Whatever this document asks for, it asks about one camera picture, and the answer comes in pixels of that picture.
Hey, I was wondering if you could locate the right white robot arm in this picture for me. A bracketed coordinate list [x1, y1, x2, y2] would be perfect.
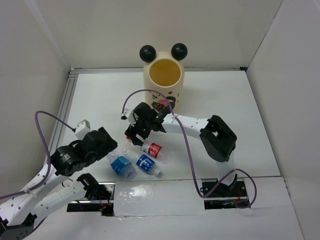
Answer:
[121, 102, 237, 196]

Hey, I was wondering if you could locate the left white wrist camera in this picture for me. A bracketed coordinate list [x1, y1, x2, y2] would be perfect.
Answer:
[74, 119, 91, 140]

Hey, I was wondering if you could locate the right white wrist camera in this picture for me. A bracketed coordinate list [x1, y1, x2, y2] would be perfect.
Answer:
[120, 108, 135, 122]

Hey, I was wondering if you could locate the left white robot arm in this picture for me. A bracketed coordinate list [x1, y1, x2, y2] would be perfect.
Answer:
[0, 127, 118, 240]

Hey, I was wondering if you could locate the dark blue label bottle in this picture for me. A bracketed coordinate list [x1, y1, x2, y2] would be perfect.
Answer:
[122, 147, 161, 177]

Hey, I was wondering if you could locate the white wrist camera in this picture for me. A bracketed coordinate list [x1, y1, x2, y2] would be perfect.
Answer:
[120, 108, 135, 122]
[74, 119, 91, 140]

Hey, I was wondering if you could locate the silver aluminium frame rail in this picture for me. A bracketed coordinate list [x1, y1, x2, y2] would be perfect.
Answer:
[49, 66, 248, 156]

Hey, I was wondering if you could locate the light blue label bottle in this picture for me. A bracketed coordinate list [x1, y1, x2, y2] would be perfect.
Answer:
[106, 150, 137, 181]

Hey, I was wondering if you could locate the cream bin with black ears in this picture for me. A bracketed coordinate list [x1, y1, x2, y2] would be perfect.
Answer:
[139, 43, 188, 112]

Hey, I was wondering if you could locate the red label red cap bottle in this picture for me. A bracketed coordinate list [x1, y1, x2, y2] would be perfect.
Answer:
[126, 136, 169, 164]

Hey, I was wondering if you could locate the shiny white tape sheet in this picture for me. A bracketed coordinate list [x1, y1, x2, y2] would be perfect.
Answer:
[113, 180, 206, 217]

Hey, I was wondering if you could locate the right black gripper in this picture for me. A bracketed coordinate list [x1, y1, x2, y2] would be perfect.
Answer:
[125, 115, 152, 147]

